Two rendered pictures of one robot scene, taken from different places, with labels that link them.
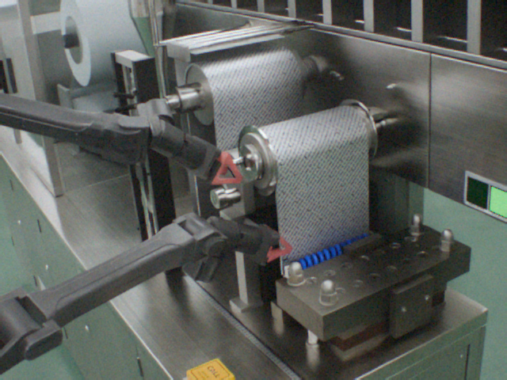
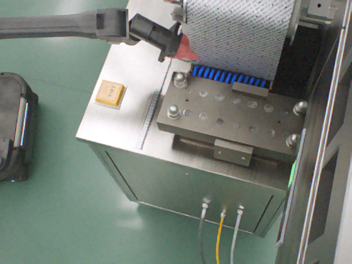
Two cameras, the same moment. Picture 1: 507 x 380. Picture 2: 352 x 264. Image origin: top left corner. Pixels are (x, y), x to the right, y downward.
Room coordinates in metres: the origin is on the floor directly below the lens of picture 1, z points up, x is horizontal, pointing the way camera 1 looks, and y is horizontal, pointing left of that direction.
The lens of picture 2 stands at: (0.78, -0.54, 2.14)
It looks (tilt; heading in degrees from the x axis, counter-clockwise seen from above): 68 degrees down; 55
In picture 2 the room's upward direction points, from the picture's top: 10 degrees counter-clockwise
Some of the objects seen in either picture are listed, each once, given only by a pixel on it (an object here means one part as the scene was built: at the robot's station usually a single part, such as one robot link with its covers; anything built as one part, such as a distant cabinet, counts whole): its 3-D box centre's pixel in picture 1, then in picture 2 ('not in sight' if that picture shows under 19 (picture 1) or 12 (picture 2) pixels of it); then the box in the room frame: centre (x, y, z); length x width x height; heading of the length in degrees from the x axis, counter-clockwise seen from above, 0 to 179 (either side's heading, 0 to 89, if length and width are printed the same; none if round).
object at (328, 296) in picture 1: (328, 290); (173, 110); (1.07, -0.12, 1.05); 0.04 x 0.04 x 0.04
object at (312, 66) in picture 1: (302, 71); not in sight; (1.62, -0.15, 1.33); 0.07 x 0.07 x 0.07; 29
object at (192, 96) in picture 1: (188, 98); not in sight; (1.47, 0.13, 1.33); 0.06 x 0.06 x 0.06; 29
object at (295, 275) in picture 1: (295, 271); (180, 78); (1.15, -0.07, 1.05); 0.04 x 0.04 x 0.04
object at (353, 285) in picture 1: (377, 275); (236, 117); (1.18, -0.24, 1.00); 0.40 x 0.16 x 0.06; 119
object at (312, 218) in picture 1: (325, 218); (232, 56); (1.27, -0.15, 1.10); 0.23 x 0.01 x 0.18; 119
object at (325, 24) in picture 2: (368, 127); (315, 17); (1.40, -0.27, 1.25); 0.07 x 0.04 x 0.04; 119
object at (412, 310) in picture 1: (412, 306); (232, 153); (1.11, -0.30, 0.96); 0.10 x 0.03 x 0.11; 119
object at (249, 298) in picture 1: (240, 245); (185, 26); (1.27, 0.04, 1.05); 0.06 x 0.05 x 0.31; 119
